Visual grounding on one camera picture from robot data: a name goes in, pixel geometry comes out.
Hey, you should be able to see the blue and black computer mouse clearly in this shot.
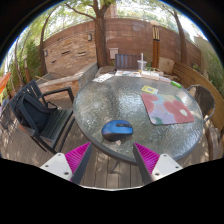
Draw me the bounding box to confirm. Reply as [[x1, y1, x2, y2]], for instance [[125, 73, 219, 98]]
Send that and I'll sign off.
[[101, 119, 134, 143]]

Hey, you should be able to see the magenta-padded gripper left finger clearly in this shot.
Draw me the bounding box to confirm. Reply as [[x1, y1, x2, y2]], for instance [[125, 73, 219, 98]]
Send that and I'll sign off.
[[39, 142, 93, 185]]

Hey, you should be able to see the slim straight tree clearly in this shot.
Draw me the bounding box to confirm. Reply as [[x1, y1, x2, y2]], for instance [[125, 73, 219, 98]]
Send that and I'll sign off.
[[172, 9, 188, 65]]

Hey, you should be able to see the open white book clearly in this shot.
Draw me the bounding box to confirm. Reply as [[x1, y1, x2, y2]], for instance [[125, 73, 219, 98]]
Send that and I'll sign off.
[[141, 71, 162, 81]]

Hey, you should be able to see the small thin booklet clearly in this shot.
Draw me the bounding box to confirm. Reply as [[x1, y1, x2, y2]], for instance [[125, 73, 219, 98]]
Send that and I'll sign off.
[[159, 75, 173, 84]]

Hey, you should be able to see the floral print mouse pad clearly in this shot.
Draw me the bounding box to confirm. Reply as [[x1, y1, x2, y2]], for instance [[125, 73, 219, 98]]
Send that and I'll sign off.
[[140, 92, 196, 126]]

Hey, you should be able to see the brown wicker chair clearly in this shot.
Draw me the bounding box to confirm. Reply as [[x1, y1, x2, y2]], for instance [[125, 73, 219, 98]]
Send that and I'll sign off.
[[185, 84, 216, 124]]

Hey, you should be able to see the black backpack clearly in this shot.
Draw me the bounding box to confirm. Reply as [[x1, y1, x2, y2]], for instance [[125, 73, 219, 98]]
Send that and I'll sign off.
[[14, 93, 58, 133]]

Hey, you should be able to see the raised stone garden bed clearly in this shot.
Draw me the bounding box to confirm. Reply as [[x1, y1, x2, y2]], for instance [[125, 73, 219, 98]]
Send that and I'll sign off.
[[36, 61, 99, 98]]

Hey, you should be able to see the clear plastic cup with straw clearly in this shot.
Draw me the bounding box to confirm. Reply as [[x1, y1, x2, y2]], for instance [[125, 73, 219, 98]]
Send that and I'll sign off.
[[137, 52, 148, 73]]

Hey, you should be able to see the tan stone slab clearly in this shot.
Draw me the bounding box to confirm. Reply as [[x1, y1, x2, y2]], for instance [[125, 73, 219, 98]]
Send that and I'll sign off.
[[159, 56, 175, 75]]

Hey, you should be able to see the dark wooden slatted chair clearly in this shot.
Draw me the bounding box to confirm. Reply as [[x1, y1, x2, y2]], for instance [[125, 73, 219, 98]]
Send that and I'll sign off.
[[114, 53, 143, 71]]

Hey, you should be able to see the green marker pen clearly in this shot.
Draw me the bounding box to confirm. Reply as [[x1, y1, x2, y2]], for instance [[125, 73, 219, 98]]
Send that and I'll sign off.
[[170, 80, 183, 89]]

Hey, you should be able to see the black slatted patio chair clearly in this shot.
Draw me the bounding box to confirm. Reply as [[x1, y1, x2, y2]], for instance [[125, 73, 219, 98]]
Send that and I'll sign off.
[[9, 79, 76, 154]]

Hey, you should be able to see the colourful illustrated pamphlet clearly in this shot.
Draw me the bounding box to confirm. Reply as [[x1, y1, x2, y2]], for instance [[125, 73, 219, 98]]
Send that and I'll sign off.
[[114, 69, 142, 78]]

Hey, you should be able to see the curved wooden bench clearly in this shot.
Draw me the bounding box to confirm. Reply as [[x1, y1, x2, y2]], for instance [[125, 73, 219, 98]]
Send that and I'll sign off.
[[172, 61, 224, 131]]

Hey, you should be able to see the thick forked tree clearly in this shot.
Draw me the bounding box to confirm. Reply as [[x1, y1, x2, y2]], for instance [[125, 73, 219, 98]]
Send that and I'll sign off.
[[63, 0, 116, 68]]

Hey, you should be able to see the white patterned leaflet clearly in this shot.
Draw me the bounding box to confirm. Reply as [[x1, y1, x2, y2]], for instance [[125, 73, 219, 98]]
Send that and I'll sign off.
[[92, 73, 115, 84]]

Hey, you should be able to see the slender leaning tree trunk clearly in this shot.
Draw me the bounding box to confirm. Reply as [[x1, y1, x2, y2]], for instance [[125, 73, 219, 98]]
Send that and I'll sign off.
[[39, 6, 59, 76]]

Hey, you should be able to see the yellow square card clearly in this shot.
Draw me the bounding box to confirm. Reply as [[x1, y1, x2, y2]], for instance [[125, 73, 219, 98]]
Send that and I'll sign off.
[[141, 85, 159, 95]]

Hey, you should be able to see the grey wall utility box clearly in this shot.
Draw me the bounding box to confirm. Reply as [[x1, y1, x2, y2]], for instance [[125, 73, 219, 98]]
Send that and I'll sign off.
[[109, 47, 119, 60]]

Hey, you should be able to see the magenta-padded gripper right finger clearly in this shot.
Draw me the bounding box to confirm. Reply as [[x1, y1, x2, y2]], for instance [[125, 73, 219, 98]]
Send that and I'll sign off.
[[132, 142, 184, 185]]

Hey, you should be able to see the wooden garden lamp post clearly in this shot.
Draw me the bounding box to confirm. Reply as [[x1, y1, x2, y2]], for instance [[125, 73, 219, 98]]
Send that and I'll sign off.
[[149, 20, 161, 69]]

